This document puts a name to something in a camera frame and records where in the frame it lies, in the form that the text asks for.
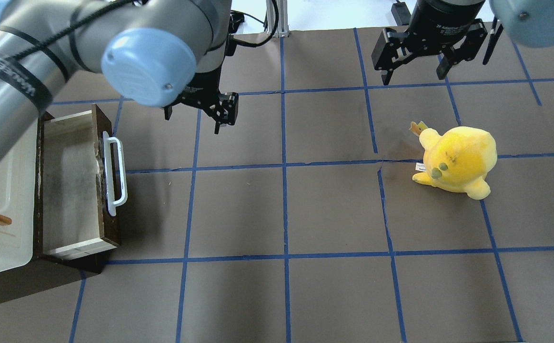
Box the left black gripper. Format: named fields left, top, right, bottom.
left=163, top=66, right=239, bottom=135

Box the pulled-out wooden drawer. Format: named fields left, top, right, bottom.
left=42, top=104, right=121, bottom=260

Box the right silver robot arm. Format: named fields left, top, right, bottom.
left=371, top=0, right=554, bottom=85

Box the white drawer handle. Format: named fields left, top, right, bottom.
left=101, top=131, right=129, bottom=217

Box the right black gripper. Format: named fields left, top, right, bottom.
left=371, top=0, right=487, bottom=86

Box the yellow plush toy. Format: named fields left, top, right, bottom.
left=410, top=121, right=498, bottom=200

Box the dark wooden drawer cabinet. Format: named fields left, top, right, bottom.
left=0, top=114, right=106, bottom=304

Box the aluminium frame post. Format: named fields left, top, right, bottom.
left=266, top=0, right=290, bottom=38

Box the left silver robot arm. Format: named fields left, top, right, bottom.
left=0, top=0, right=232, bottom=161

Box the cream plastic storage box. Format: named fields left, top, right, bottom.
left=0, top=123, right=39, bottom=272

